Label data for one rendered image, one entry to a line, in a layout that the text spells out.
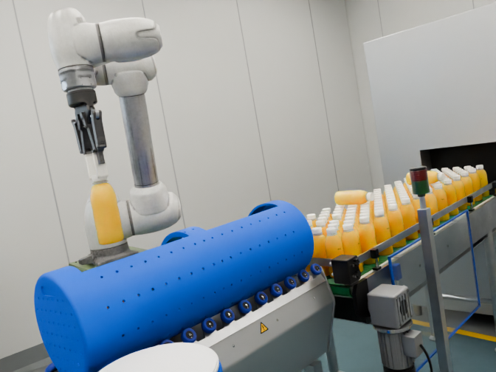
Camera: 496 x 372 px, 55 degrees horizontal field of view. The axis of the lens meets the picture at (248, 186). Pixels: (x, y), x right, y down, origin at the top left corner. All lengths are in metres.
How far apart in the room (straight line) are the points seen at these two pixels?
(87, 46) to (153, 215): 0.88
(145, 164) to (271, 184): 3.55
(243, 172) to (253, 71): 1.14
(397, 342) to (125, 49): 1.31
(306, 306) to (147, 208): 0.75
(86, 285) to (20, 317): 3.07
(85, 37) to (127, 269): 0.60
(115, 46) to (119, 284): 0.61
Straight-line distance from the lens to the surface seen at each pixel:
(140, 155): 1.94
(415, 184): 1.88
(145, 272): 1.27
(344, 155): 6.31
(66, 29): 1.34
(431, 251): 1.94
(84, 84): 1.32
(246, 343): 1.51
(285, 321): 1.62
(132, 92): 1.88
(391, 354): 1.84
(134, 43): 1.33
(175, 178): 4.68
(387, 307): 1.76
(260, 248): 1.50
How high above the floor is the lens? 1.47
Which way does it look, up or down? 5 degrees down
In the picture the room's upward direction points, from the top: 10 degrees counter-clockwise
